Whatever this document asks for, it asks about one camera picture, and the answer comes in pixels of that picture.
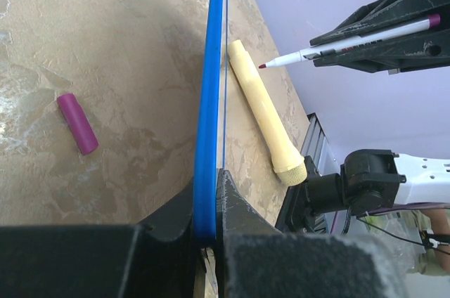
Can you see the purple marker cap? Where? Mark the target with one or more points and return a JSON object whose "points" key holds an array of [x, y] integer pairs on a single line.
{"points": [[78, 123]]}

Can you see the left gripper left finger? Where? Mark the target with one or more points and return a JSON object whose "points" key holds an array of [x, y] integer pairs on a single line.
{"points": [[155, 257]]}

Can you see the purple whiteboard marker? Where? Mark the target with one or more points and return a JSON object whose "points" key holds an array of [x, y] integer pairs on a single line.
{"points": [[354, 42]]}

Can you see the blue framed whiteboard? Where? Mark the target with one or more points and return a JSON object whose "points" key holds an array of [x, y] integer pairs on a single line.
{"points": [[205, 166]]}

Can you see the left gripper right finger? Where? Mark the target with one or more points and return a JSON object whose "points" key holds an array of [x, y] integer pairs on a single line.
{"points": [[256, 260]]}

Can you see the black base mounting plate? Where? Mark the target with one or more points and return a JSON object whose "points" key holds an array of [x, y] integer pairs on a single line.
{"points": [[305, 205]]}

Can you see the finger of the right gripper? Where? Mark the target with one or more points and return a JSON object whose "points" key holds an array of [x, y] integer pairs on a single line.
{"points": [[420, 51], [380, 14]]}

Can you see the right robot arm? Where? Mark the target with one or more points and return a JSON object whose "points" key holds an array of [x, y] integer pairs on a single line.
{"points": [[380, 180]]}

